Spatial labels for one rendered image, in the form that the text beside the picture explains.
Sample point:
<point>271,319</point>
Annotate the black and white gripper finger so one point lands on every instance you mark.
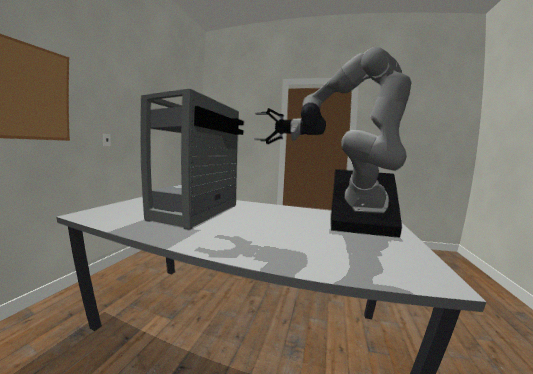
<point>268,112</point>
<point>268,138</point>

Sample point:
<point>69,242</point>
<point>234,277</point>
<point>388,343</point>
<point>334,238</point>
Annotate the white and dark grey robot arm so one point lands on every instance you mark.
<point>387,152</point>

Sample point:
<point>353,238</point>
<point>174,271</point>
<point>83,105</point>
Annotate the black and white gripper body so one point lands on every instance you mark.
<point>287,126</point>

